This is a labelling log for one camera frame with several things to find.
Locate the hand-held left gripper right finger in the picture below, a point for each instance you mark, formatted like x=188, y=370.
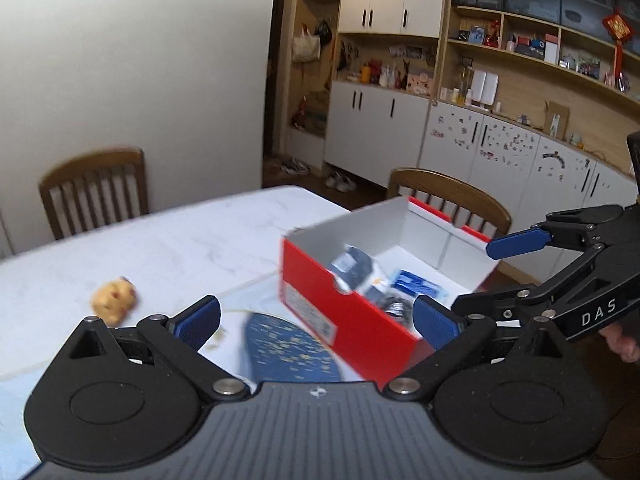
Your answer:
x=435, y=322

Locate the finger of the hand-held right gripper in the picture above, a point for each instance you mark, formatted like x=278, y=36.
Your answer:
x=517, y=244
x=505, y=302

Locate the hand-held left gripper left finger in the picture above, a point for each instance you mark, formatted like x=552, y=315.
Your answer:
x=200, y=320

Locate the blue white wafer packet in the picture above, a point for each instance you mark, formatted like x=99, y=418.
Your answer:
x=417, y=285

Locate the black seaweed packet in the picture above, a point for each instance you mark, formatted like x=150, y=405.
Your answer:
x=390, y=305

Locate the red shoe box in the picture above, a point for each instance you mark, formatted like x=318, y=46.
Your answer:
x=360, y=315

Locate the yellow pig toy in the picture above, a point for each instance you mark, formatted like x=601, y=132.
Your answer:
x=115, y=301

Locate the grey white snack bag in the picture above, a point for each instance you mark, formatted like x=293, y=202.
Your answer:
x=355, y=267

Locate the person's right hand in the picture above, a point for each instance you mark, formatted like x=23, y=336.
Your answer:
x=625, y=342

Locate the wooden slat-back chair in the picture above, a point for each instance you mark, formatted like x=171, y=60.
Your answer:
x=95, y=190
x=450, y=195

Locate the white sticker-covered cabinet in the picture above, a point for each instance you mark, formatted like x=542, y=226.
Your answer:
x=525, y=160

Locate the blue printed table mat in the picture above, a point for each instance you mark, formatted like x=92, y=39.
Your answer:
x=280, y=350

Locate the white rectangular bottle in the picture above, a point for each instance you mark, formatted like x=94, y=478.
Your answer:
x=479, y=89
x=491, y=91

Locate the pair of white sneakers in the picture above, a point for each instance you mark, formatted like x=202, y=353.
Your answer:
x=341, y=181

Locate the pair of dark sneakers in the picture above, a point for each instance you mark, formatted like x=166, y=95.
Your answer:
x=295, y=166

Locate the white lower cabinet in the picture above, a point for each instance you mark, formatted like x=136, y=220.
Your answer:
x=375, y=132

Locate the wooden open shelving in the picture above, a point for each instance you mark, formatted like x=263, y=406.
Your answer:
x=550, y=60

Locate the yellow bottle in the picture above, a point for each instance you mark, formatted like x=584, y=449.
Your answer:
x=366, y=72

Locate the red hanging knot ornament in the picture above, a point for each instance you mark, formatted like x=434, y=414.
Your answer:
x=619, y=30

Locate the white tote bag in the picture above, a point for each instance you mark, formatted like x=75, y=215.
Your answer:
x=306, y=45

